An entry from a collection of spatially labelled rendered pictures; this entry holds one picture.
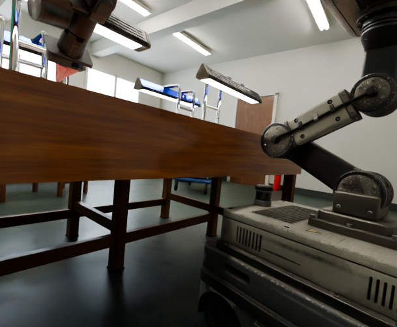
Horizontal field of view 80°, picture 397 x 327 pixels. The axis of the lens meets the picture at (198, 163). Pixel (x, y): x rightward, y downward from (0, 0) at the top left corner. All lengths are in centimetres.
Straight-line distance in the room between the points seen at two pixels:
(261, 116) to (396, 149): 249
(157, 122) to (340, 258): 55
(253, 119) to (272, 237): 504
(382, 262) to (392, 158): 450
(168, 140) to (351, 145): 466
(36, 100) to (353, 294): 75
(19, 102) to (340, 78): 524
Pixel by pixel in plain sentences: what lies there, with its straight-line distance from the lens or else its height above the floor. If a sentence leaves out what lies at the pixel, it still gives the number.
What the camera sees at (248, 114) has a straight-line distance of 578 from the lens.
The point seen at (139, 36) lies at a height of 107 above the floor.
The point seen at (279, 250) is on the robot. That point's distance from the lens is 74.
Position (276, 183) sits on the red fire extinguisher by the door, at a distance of 523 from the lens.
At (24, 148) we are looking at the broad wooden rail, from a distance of 50.
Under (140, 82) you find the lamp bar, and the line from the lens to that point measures 168.
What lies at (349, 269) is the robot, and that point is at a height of 43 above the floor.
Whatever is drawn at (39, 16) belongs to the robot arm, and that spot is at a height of 89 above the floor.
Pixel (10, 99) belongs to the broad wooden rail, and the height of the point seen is 72.
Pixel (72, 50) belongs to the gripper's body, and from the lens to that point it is 68.
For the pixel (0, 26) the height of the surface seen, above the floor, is 106.
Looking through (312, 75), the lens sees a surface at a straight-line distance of 555.
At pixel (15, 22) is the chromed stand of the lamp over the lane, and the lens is 104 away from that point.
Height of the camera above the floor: 66
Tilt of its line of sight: 3 degrees down
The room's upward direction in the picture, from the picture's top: 6 degrees clockwise
